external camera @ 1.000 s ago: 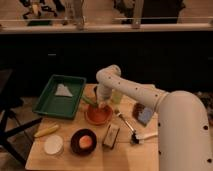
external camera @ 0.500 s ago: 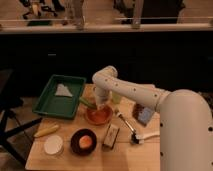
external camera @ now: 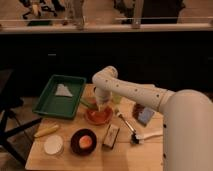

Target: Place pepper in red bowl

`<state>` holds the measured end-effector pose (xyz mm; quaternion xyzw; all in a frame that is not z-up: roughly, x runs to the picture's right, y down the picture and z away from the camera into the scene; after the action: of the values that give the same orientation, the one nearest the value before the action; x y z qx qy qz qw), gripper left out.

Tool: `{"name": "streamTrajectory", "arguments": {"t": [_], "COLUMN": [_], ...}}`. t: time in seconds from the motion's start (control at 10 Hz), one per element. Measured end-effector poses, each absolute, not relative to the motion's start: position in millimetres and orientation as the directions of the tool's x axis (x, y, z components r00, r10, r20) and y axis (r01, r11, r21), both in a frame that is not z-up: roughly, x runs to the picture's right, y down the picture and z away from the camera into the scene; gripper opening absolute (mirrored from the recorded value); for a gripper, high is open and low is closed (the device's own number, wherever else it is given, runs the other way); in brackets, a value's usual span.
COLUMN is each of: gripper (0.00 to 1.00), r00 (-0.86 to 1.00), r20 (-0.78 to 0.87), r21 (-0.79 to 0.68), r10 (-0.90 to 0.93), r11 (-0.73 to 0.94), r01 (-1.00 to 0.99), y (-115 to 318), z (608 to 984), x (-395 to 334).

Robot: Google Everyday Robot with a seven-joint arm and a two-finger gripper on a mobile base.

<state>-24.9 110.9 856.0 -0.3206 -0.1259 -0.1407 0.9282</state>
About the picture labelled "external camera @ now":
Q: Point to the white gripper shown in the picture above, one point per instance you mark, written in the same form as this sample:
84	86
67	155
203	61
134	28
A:
102	97

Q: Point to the green pepper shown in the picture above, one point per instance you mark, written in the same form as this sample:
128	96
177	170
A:
88	104

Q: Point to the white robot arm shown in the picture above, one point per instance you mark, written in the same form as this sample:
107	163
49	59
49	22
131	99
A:
187	119

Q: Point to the red bowl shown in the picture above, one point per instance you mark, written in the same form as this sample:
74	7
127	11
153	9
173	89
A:
99	117

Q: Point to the dark bowl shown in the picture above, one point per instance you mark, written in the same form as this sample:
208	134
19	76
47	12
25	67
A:
75	142

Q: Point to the yellow-green cup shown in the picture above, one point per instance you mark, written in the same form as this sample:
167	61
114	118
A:
116	99

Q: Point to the white folded cloth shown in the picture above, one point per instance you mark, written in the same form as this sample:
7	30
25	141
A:
63	90

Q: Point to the small brown box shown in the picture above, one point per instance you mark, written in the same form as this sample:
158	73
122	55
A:
110	136

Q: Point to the orange fruit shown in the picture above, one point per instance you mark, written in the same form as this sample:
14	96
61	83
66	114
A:
85	142

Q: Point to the green plastic tray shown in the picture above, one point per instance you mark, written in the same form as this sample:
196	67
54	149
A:
50	105

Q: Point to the white round lid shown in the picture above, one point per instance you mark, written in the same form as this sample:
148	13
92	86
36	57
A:
53	145

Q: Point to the white handled brush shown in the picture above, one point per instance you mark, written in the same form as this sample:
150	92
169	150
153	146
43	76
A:
139	138

